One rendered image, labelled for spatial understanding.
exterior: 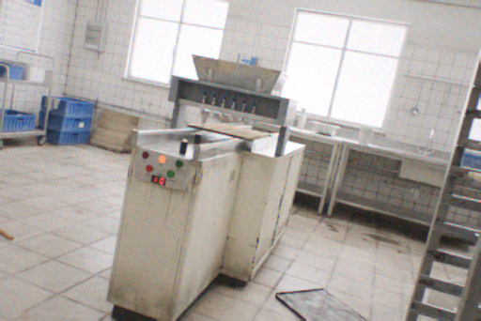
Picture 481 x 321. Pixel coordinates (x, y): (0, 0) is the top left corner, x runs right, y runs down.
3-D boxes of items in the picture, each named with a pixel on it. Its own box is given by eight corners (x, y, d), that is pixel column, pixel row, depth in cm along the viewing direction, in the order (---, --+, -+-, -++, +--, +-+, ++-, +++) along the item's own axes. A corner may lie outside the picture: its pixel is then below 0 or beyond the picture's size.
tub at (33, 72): (15, 76, 558) (17, 60, 555) (47, 83, 551) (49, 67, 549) (-5, 74, 523) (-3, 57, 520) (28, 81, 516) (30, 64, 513)
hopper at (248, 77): (202, 81, 288) (207, 59, 286) (286, 98, 274) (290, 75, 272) (185, 77, 260) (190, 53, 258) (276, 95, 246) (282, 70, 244)
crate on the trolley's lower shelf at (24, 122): (7, 124, 559) (9, 109, 556) (34, 130, 553) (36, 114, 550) (-27, 126, 504) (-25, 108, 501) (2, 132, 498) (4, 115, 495)
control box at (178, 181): (136, 176, 195) (142, 146, 193) (186, 190, 189) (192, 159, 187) (132, 177, 192) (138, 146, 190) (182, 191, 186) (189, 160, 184)
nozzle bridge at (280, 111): (183, 129, 297) (192, 79, 292) (287, 153, 279) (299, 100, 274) (162, 130, 265) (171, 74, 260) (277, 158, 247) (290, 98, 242)
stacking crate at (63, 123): (68, 124, 650) (69, 111, 647) (90, 130, 639) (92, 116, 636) (37, 124, 593) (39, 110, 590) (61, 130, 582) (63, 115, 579)
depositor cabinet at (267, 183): (208, 218, 400) (225, 127, 387) (284, 239, 382) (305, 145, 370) (139, 261, 277) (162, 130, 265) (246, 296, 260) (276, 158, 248)
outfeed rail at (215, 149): (279, 139, 376) (281, 131, 375) (283, 140, 375) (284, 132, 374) (191, 160, 183) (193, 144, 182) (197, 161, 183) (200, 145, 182)
